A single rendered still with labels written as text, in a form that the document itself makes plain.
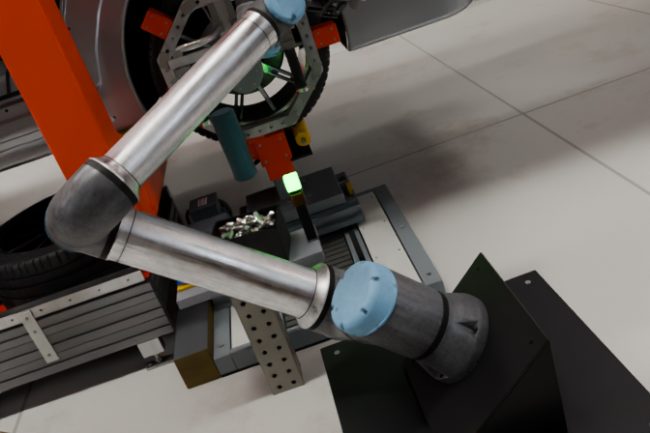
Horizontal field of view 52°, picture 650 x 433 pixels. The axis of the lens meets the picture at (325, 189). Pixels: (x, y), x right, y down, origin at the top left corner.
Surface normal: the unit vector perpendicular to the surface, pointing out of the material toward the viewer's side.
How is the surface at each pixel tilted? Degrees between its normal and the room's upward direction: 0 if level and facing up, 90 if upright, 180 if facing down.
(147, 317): 90
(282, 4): 66
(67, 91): 90
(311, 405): 0
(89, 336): 90
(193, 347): 0
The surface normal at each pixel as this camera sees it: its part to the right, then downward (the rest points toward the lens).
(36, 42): 0.15, 0.39
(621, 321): -0.29, -0.86
